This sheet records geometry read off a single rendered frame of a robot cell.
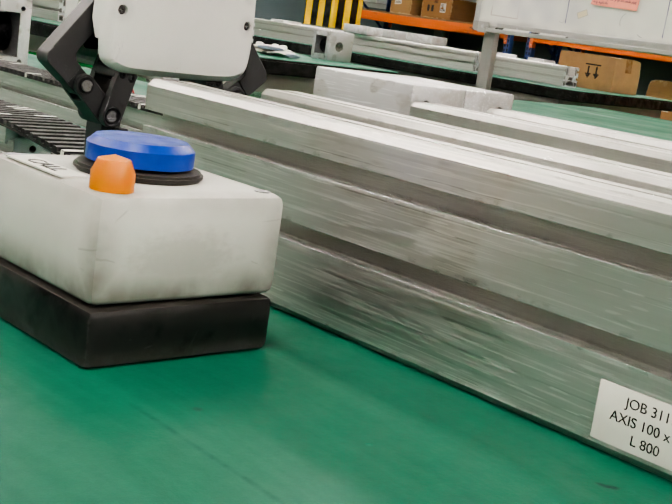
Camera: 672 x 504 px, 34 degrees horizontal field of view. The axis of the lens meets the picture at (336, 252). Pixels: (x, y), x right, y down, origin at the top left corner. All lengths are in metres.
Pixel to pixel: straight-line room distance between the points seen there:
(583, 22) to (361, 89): 3.14
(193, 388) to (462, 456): 0.09
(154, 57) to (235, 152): 0.13
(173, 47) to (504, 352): 0.30
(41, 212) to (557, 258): 0.18
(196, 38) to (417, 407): 0.30
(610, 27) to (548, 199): 3.40
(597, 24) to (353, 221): 3.38
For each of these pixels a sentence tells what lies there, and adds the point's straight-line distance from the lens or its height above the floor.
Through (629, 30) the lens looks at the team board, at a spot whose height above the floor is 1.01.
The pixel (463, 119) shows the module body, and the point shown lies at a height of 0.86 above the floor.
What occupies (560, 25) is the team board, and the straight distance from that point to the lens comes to 3.88.
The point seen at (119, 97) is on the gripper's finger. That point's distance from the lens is 0.62.
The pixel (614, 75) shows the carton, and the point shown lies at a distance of 4.99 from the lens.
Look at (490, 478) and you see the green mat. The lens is 0.34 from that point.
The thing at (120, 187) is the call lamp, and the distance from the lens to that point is 0.37.
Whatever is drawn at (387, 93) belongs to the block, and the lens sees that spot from 0.70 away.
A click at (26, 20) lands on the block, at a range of 1.58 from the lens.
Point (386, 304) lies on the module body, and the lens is 0.44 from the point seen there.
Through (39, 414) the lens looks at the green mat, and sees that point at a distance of 0.34.
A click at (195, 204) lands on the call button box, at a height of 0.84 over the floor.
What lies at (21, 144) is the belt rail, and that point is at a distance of 0.76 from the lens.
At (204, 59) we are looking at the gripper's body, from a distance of 0.63.
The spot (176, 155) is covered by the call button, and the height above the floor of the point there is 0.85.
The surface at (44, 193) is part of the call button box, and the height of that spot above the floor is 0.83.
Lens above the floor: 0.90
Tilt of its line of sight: 12 degrees down
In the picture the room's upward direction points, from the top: 8 degrees clockwise
